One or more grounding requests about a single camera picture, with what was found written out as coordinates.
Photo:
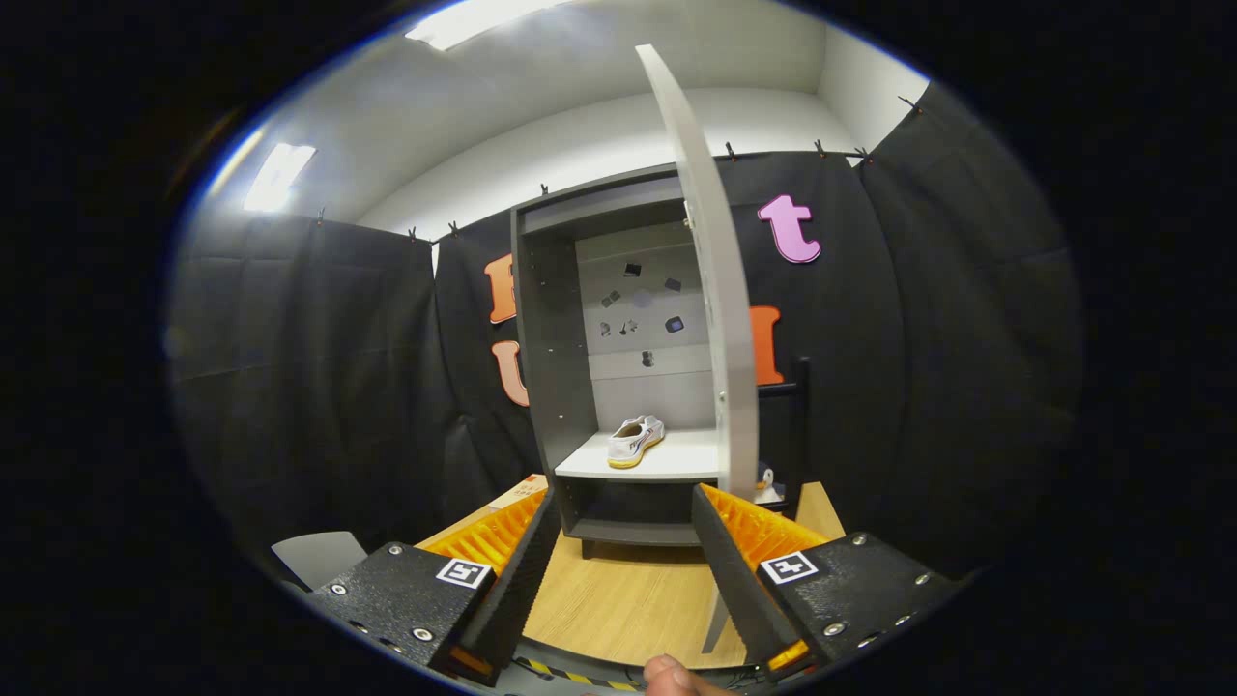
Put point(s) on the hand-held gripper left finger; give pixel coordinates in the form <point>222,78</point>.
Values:
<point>522,590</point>

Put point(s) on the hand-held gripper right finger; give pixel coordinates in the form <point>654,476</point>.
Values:
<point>739,590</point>

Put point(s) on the white canvas shoe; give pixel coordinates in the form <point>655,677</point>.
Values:
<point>633,443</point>

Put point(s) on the dark grey shoe cabinet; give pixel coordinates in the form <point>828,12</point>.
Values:
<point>556,367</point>

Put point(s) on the beige paperback book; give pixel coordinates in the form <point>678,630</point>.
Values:
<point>517,491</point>

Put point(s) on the yellow black striped tape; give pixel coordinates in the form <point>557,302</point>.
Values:
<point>580,677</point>

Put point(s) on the small white orange object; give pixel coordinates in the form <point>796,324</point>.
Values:
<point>768,483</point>

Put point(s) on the black backdrop cloth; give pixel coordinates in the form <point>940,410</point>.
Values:
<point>309,387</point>

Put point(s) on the row of black cloth clips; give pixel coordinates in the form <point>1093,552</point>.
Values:
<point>730,151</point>

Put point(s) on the narrow ceiling light panel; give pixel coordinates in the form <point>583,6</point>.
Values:
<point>278,176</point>

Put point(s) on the large ceiling light panel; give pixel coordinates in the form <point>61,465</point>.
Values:
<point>474,21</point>

